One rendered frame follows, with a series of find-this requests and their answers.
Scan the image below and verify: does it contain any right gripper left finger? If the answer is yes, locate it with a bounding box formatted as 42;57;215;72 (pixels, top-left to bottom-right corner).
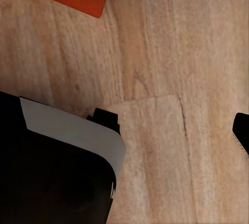
0;113;27;175

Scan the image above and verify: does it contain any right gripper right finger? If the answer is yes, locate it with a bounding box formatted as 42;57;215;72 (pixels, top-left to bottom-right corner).
232;113;249;154

